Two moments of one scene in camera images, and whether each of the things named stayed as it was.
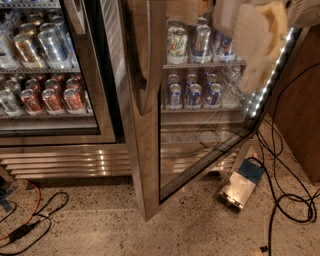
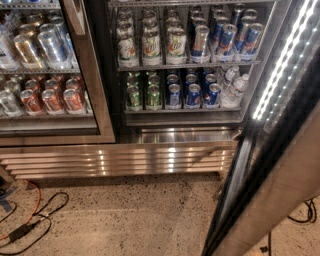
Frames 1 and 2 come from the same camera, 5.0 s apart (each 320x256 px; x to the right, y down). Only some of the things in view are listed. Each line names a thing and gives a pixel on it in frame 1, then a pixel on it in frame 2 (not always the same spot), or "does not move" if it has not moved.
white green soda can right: x=176 y=45 does not move
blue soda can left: x=174 y=98 does not move
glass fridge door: x=188 y=106 to x=277 y=168
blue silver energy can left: x=202 y=50 does not move
